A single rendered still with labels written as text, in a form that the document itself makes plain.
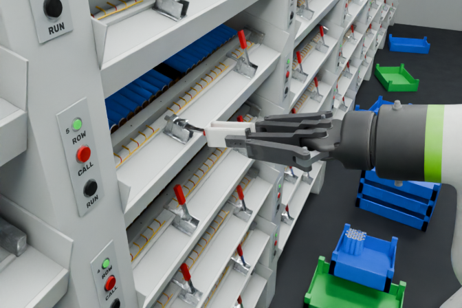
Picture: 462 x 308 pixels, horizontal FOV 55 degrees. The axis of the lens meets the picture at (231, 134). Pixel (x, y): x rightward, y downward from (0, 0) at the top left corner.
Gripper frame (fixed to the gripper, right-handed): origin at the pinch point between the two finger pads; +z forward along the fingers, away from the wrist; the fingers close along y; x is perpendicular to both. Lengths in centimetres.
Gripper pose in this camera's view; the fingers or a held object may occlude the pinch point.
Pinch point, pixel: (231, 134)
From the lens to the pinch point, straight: 64.3
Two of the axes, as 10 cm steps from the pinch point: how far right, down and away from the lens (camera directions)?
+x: -1.8, -8.8, -4.4
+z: -8.9, -0.4, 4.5
